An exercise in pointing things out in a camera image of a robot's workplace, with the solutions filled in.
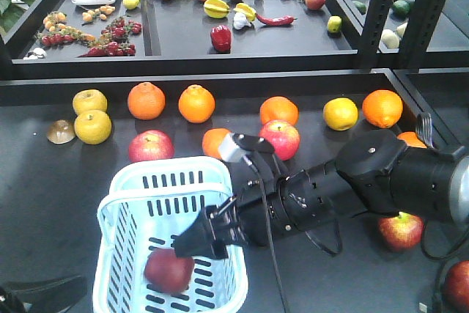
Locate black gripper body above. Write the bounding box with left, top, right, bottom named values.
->
left=207, top=152, right=289, bottom=248

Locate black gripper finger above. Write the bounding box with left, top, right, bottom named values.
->
left=173, top=210, right=228, bottom=259
left=1, top=275, right=87, bottom=312

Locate light blue plastic basket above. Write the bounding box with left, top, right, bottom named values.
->
left=92, top=156, right=248, bottom=312

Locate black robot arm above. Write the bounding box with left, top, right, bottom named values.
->
left=173, top=113, right=468, bottom=259

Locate pink red apple centre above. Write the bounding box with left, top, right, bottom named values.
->
left=258, top=119, right=300, bottom=161

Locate pink red apple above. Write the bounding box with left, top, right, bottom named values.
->
left=128, top=130, right=175, bottom=163
left=258, top=119, right=300, bottom=161

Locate small orange centre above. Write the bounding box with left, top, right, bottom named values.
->
left=202, top=128, right=230, bottom=159

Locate small orange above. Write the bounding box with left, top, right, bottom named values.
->
left=397, top=131, right=426, bottom=148
left=202, top=128, right=230, bottom=159

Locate orange behind pink apple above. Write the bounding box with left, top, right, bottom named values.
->
left=259, top=96, right=299, bottom=125

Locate orange back centre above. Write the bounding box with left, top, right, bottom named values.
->
left=178, top=84, right=215, bottom=123

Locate pink red apple back left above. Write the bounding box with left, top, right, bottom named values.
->
left=128, top=130, right=175, bottom=163

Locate yellow orange fruit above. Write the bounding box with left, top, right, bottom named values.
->
left=322, top=97, right=359, bottom=131

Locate large orange right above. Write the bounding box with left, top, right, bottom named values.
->
left=361, top=89, right=403, bottom=128

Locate orange back left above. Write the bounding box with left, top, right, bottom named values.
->
left=128, top=82, right=166, bottom=120

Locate yellow apple pear lower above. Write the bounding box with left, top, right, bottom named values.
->
left=74, top=110, right=112, bottom=145

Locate yellow apple pear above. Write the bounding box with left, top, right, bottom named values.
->
left=74, top=110, right=112, bottom=145
left=73, top=89, right=108, bottom=115

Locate small orange right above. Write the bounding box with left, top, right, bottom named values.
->
left=397, top=131, right=426, bottom=148

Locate red bell pepper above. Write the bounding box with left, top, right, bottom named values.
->
left=210, top=25, right=232, bottom=53

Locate brown mushroom cap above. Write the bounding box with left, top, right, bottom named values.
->
left=47, top=119, right=76, bottom=144

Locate red chili pepper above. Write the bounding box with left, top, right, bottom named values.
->
left=256, top=13, right=296, bottom=26

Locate white garlic bulb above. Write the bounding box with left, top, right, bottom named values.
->
left=232, top=12, right=251, bottom=30

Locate yellow apple pear upper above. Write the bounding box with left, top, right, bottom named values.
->
left=73, top=89, right=108, bottom=115

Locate black wood produce stand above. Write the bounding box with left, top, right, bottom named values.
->
left=0, top=0, right=469, bottom=313

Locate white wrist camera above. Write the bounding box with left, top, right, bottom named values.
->
left=218, top=132, right=276, bottom=163

